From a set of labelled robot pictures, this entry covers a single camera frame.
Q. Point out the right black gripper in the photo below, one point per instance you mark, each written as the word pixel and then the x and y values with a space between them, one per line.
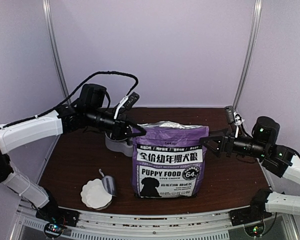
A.
pixel 224 146

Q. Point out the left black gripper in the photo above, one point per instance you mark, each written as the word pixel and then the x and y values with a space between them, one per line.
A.
pixel 120 126

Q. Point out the purple puppy food bag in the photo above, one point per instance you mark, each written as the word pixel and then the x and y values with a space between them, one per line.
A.
pixel 169 160

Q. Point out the metal food scoop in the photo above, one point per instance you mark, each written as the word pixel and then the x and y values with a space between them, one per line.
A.
pixel 108 183

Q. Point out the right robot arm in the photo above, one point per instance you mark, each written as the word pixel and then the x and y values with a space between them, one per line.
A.
pixel 280 160

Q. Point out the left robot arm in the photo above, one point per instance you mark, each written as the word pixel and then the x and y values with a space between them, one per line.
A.
pixel 82 113

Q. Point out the grey double pet feeder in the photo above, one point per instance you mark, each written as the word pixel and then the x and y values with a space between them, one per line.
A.
pixel 124 146

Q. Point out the white scalloped ceramic dish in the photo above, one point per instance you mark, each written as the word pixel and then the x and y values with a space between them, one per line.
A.
pixel 94 195

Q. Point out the right circuit board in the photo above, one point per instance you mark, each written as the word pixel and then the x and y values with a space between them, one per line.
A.
pixel 255 230

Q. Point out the circuit board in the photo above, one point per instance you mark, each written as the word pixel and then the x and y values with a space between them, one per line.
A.
pixel 53 230
pixel 255 230

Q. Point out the left circuit board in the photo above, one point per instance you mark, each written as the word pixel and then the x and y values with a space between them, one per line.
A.
pixel 53 230

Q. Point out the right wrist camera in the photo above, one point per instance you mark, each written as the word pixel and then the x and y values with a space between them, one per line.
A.
pixel 235 120

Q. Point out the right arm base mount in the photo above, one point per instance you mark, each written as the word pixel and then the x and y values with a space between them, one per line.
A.
pixel 246 215

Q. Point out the front aluminium rail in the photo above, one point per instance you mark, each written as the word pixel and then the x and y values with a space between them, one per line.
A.
pixel 214 225

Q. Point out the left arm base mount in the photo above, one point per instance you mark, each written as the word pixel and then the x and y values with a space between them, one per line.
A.
pixel 65 218

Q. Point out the right aluminium frame post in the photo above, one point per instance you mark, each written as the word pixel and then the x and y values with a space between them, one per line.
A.
pixel 252 40

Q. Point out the aluminium frame post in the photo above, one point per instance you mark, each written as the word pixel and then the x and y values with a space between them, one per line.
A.
pixel 252 40
pixel 54 47

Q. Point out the left aluminium frame post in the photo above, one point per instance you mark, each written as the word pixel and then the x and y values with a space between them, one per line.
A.
pixel 54 47

